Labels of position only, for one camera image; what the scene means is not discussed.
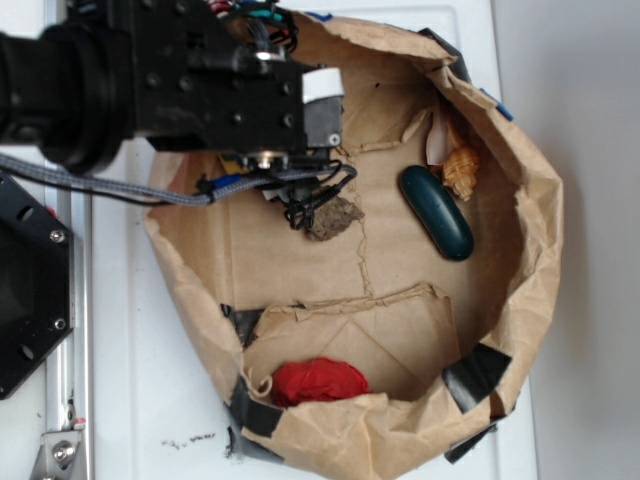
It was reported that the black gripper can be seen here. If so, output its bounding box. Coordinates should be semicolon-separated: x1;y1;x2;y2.
130;1;344;169

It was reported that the aluminium frame rail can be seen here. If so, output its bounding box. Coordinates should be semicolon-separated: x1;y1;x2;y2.
42;0;95;480

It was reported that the metal corner bracket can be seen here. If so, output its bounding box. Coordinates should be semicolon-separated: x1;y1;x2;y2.
30;430;86;480

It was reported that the orange spiral seashell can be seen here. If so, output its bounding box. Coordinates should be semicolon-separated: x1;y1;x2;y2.
426;107;480;202

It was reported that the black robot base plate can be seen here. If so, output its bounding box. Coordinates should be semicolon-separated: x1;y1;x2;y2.
1;172;70;400

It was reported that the white plastic board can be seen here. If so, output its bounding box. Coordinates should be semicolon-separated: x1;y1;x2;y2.
87;1;538;479

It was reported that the red crumpled cloth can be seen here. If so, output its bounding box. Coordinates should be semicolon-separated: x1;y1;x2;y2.
271;357;371;408

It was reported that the grey braided cable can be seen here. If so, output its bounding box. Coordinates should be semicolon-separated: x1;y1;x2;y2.
0;152;359;207

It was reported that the dark teal oval case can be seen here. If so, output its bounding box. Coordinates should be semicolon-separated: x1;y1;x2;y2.
399;165;474;261

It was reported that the grey brown rock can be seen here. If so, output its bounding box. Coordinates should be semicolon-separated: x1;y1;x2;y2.
306;197;364;242

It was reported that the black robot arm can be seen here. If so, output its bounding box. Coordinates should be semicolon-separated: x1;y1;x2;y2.
1;1;344;174

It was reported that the brown paper bag tray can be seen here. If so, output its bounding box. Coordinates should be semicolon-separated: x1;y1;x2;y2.
144;16;563;479

